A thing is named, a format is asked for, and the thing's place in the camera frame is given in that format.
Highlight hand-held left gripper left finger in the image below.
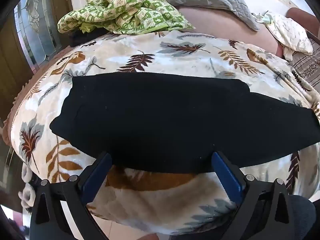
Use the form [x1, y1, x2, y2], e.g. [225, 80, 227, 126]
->
[30, 151, 113, 240]

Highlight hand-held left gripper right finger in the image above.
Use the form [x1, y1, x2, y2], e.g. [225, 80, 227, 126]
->
[211, 151, 292, 240]

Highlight black pants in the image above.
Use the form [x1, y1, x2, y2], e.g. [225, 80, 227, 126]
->
[49, 72, 320, 174]

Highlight white fluffy slipper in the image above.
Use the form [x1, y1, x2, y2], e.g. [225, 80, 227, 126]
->
[21, 164, 32, 182]
[19, 185, 37, 207]

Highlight brown fringed bedspread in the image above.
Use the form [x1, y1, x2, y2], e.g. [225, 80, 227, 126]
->
[2, 45, 73, 147]

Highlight leaf print blanket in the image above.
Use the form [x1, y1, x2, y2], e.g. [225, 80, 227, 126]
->
[10, 30, 320, 235]

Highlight striped sofa cover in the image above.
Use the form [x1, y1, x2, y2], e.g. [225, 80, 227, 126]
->
[287, 39, 320, 90]

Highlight pink mattress sheet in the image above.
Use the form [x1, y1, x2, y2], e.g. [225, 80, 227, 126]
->
[177, 5, 283, 58]

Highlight cream floral cloth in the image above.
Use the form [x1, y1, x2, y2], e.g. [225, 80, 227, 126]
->
[265, 12, 314, 62]

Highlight light blue crumpled cloth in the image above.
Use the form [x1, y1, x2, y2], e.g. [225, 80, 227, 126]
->
[252, 11, 273, 25]

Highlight frosted glass door panel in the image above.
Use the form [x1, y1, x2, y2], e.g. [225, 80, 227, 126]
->
[14, 0, 73, 68]

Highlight green patterned quilt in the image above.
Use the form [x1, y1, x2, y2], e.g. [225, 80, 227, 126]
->
[57, 0, 195, 35]

